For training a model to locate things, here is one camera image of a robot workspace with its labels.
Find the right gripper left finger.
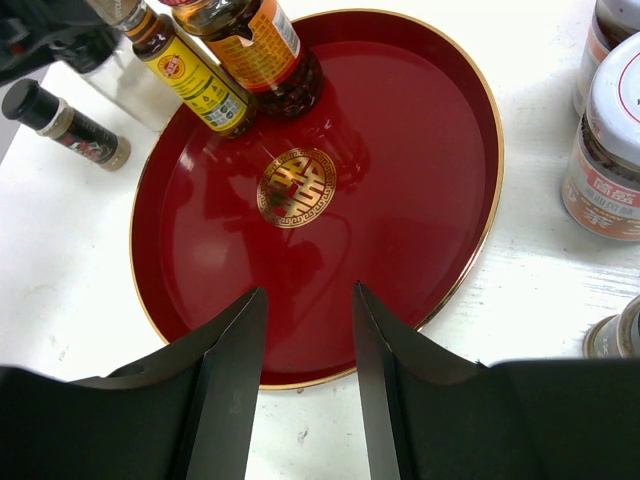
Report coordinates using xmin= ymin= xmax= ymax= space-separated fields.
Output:
xmin=1 ymin=288 xmax=268 ymax=479

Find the white lid sauce jar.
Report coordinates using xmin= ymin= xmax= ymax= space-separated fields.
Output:
xmin=572 ymin=0 xmax=639 ymax=116

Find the black cap spice bottle right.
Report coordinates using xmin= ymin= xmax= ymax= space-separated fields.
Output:
xmin=582 ymin=297 xmax=640 ymax=359

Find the red lid chili sauce jar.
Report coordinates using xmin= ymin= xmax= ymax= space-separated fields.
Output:
xmin=165 ymin=0 xmax=324 ymax=118

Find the small yellow label oil bottle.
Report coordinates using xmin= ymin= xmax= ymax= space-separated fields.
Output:
xmin=117 ymin=1 xmax=257 ymax=138

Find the round red tray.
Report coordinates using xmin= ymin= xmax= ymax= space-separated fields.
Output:
xmin=130 ymin=9 xmax=504 ymax=390

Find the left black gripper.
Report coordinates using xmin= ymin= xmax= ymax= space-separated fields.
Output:
xmin=1 ymin=1 xmax=122 ymax=85

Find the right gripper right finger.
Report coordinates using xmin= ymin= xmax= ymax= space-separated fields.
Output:
xmin=353 ymin=283 xmax=639 ymax=479

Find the clear bottle black pump cap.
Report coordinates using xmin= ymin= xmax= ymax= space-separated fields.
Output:
xmin=79 ymin=1 xmax=181 ymax=132

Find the small black cap spice jar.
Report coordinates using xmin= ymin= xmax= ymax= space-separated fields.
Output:
xmin=1 ymin=78 xmax=131 ymax=171

